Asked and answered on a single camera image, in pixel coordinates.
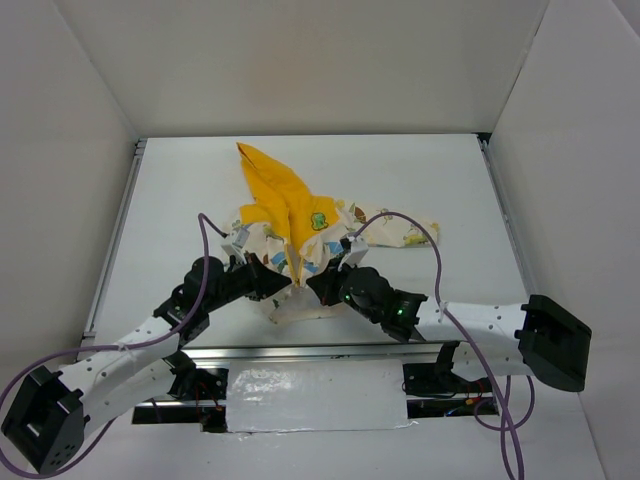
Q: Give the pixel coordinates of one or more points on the aluminium right side rail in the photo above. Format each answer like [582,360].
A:
[500,191]

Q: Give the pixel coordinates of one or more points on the aluminium front rail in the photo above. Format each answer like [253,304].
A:
[309,353]

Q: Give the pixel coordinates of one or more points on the aluminium left side rail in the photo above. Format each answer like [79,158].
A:
[89,331]

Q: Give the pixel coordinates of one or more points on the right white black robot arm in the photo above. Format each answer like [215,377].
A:
[539,338]

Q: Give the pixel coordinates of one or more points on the white foil-taped panel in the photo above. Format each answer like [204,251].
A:
[334,395]

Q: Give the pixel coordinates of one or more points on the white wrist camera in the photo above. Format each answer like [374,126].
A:
[354,249]
[236,244]

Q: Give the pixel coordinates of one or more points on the aluminium rail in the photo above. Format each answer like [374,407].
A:
[89,331]
[500,191]
[309,353]

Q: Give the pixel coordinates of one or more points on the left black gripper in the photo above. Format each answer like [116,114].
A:
[255,272]

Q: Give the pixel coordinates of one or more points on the yellow hooded printed kids jacket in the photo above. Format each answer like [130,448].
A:
[297,233]

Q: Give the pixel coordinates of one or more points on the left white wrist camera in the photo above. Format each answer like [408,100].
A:
[236,244]

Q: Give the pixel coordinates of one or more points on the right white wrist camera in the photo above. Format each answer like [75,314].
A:
[354,249]

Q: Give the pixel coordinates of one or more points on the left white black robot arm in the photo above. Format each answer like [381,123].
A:
[53,412]

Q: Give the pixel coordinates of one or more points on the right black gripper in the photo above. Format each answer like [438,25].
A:
[331,282]

